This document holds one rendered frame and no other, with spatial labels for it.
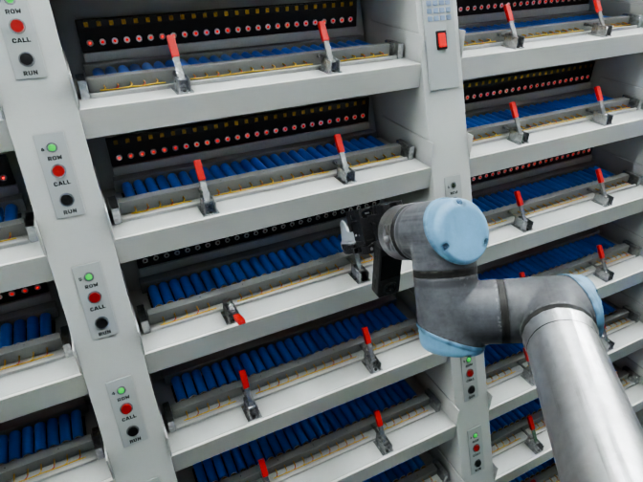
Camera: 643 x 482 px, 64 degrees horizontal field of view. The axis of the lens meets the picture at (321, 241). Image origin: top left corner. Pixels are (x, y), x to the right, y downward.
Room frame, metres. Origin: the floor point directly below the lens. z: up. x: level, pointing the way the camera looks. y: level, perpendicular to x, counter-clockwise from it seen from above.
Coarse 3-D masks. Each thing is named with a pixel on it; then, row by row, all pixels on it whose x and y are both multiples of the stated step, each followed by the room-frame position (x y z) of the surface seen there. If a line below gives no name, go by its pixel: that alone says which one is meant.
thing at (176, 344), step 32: (320, 224) 1.10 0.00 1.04; (192, 256) 0.99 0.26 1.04; (320, 288) 0.94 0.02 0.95; (352, 288) 0.93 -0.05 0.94; (192, 320) 0.86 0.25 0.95; (224, 320) 0.86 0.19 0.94; (256, 320) 0.86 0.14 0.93; (288, 320) 0.89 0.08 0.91; (160, 352) 0.79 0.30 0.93; (192, 352) 0.82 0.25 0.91
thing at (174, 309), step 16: (336, 256) 1.00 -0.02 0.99; (352, 256) 1.01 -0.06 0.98; (368, 256) 1.03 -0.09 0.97; (288, 272) 0.95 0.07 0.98; (304, 272) 0.97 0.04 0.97; (320, 272) 0.98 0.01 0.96; (224, 288) 0.91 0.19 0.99; (240, 288) 0.91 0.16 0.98; (256, 288) 0.93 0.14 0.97; (272, 288) 0.93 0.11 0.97; (176, 304) 0.87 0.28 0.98; (192, 304) 0.88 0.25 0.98; (208, 304) 0.88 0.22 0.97; (160, 320) 0.86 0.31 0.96; (176, 320) 0.85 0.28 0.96
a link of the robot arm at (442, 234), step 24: (408, 216) 0.72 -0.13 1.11; (432, 216) 0.66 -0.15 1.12; (456, 216) 0.66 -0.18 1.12; (480, 216) 0.67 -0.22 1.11; (408, 240) 0.71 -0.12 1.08; (432, 240) 0.65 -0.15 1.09; (456, 240) 0.65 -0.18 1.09; (480, 240) 0.66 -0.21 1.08; (432, 264) 0.66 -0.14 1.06; (456, 264) 0.65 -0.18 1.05
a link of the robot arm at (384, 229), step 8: (392, 208) 0.79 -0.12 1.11; (384, 216) 0.79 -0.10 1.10; (392, 216) 0.76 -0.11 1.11; (384, 224) 0.78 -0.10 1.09; (384, 232) 0.77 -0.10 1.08; (384, 240) 0.76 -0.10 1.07; (384, 248) 0.78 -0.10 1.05; (392, 248) 0.76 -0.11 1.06; (392, 256) 0.78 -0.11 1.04; (400, 256) 0.76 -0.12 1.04
